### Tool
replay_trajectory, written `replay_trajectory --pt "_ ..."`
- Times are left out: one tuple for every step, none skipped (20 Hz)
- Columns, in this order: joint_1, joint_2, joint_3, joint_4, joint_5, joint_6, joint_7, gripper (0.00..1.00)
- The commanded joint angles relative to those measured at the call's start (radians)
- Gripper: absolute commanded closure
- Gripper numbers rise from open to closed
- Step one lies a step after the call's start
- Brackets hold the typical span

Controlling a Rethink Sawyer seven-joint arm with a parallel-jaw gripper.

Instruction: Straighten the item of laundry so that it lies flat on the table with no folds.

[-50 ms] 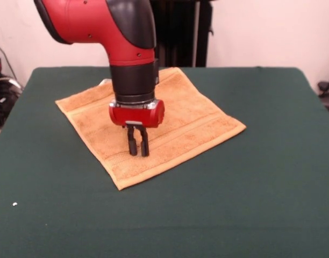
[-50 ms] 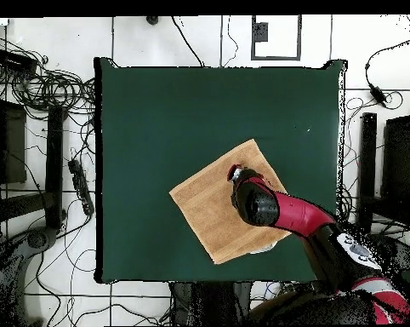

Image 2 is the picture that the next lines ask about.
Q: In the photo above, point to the tan terry towel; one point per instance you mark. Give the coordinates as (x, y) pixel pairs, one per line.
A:
(205, 211)

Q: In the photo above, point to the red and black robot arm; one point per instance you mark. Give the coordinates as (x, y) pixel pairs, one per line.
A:
(293, 214)

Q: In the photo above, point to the flat black adapter box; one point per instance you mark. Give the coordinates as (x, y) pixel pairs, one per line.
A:
(14, 61)

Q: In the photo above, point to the dark green table cloth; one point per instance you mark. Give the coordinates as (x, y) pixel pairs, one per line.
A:
(157, 119)

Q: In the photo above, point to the black upright bar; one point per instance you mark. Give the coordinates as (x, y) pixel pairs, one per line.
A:
(367, 163)

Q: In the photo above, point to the dark grey square plate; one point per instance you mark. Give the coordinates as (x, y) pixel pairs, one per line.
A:
(261, 32)

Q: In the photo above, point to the long black power strip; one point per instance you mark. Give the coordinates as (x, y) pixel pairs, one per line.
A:
(80, 187)

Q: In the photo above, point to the black power brick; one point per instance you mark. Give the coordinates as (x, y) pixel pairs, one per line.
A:
(378, 94)

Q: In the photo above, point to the small black round foot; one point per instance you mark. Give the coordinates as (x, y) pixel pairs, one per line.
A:
(152, 19)

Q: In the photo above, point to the dark chair base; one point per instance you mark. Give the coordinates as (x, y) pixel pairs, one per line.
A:
(38, 240)
(399, 252)

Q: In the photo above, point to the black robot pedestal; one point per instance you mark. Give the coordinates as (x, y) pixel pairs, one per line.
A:
(208, 303)

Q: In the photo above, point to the black metal stand frame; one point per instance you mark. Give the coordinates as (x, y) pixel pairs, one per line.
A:
(400, 163)
(54, 163)

